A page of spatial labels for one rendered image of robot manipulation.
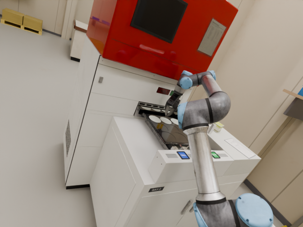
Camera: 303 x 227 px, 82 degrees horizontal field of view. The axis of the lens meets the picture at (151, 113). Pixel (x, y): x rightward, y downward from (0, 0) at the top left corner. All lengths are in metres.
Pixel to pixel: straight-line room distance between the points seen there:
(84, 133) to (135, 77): 0.56
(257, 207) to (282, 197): 2.33
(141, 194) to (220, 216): 0.38
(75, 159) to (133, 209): 0.70
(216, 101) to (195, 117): 0.11
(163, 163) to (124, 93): 0.61
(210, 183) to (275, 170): 2.38
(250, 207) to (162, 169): 0.37
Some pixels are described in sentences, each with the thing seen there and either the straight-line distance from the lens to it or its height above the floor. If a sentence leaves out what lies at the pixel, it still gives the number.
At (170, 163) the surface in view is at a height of 0.96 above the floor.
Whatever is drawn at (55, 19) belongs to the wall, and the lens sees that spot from 8.60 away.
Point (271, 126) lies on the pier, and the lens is 2.85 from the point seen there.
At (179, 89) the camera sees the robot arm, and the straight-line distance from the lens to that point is 1.24.
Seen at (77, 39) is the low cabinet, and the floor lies 0.61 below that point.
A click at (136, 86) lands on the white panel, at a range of 1.27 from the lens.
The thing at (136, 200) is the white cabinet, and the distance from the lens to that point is 0.98.
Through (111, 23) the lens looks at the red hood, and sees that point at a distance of 1.07.
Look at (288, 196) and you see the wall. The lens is 3.07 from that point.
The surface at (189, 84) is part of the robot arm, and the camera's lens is 1.11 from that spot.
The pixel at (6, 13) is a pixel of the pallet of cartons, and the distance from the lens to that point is 7.73.
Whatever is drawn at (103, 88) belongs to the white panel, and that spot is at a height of 1.02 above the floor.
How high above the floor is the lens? 1.44
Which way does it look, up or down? 22 degrees down
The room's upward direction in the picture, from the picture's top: 24 degrees clockwise
